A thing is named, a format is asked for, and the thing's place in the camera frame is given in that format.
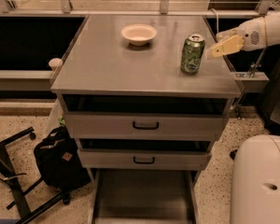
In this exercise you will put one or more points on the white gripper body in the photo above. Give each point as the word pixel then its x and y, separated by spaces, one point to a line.
pixel 253 34

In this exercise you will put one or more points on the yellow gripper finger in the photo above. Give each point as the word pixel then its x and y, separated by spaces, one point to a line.
pixel 225 45
pixel 226 34

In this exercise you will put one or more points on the green soda can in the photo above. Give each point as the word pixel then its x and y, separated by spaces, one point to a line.
pixel 192 53

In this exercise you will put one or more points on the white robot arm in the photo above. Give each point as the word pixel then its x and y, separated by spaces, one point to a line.
pixel 255 185

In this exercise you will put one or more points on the grey drawer cabinet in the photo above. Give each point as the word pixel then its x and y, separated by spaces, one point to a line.
pixel 105 74

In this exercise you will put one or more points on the open bottom drawer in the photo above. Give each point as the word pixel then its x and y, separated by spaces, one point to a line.
pixel 143 197

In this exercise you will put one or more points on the white bowl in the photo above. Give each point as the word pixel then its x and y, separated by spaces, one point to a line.
pixel 139 34

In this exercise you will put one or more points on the small white cup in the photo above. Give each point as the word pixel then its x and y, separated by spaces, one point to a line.
pixel 55 64

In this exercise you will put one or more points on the black backpack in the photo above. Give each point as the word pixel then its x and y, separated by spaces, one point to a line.
pixel 58 162

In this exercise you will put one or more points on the top drawer with black handle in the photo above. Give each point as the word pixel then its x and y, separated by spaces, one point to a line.
pixel 83 125

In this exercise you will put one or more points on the drawer with black handle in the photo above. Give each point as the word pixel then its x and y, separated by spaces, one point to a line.
pixel 143 159
pixel 83 125

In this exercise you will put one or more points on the middle drawer with black handle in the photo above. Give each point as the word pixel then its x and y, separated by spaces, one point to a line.
pixel 143 159

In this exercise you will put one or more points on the black metal stand frame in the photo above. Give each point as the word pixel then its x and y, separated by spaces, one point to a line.
pixel 9 178

